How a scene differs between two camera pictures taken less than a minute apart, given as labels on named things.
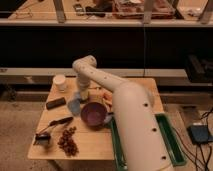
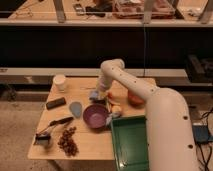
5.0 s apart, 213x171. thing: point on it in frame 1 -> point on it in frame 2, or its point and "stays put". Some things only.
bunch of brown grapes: [67, 142] stays put
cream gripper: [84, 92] -> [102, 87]
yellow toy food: [95, 95] -> [116, 109]
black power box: [199, 133] stays put
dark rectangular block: [55, 103] stays put
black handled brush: [44, 138] stays put
